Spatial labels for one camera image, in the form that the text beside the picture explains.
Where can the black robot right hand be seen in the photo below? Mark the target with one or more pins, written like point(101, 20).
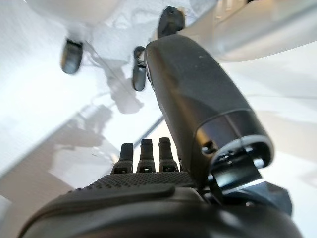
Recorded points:
point(198, 99)

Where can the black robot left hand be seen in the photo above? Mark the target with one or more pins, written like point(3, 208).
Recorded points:
point(139, 77)

